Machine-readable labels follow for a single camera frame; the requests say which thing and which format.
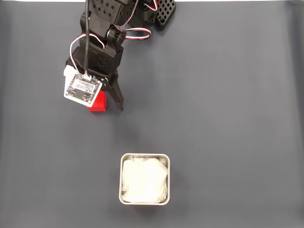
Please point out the red cube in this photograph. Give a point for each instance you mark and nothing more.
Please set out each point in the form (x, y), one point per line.
(101, 105)

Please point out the beige square box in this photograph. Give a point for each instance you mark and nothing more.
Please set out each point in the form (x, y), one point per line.
(120, 180)

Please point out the white crumpled cloth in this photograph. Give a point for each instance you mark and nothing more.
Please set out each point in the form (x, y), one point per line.
(145, 180)

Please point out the dark grey table mat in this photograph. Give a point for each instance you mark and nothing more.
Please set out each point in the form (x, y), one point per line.
(213, 107)

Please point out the white camera board with mount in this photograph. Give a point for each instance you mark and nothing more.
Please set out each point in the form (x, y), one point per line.
(82, 89)

